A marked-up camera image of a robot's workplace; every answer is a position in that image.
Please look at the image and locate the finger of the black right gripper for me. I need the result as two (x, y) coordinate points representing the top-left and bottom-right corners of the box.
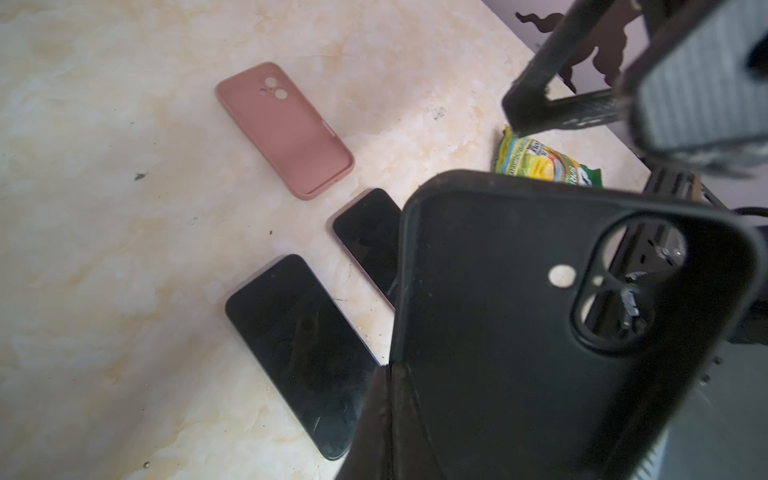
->
(502, 0), (636, 136)

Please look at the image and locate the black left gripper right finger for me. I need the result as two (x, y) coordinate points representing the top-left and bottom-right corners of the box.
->
(392, 365), (444, 479)

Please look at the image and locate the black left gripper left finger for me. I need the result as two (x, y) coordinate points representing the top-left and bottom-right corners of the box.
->
(336, 366), (392, 480)

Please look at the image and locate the black phone case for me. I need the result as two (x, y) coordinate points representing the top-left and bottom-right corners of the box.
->
(390, 170), (767, 479)

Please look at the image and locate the purple smartphone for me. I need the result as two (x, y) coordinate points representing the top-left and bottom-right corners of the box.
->
(330, 188), (401, 309)

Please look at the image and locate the pink phone case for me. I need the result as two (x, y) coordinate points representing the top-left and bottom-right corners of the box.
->
(215, 62), (355, 201)

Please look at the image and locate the green candy bag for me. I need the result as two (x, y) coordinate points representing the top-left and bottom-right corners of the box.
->
(492, 125), (603, 188)

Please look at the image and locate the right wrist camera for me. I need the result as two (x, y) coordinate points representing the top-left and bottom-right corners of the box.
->
(618, 1), (767, 177)

